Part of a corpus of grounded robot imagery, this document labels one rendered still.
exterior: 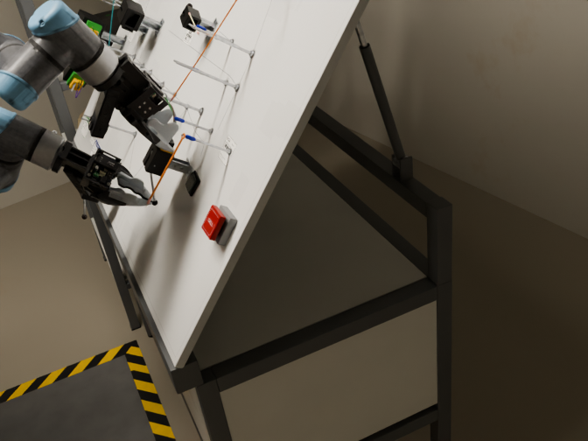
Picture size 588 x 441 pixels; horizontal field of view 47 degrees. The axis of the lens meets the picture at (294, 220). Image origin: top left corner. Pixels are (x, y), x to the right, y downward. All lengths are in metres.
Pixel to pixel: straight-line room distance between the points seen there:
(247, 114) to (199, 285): 0.34
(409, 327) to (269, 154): 0.57
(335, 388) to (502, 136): 1.87
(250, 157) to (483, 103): 2.04
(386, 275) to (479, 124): 1.77
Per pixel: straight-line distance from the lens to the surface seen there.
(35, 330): 3.02
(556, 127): 2.97
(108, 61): 1.30
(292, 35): 1.28
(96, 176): 1.43
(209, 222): 1.25
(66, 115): 2.36
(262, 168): 1.21
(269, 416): 1.52
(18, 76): 1.27
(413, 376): 1.68
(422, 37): 3.34
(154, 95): 1.36
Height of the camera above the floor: 1.77
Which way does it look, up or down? 33 degrees down
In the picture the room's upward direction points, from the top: 8 degrees counter-clockwise
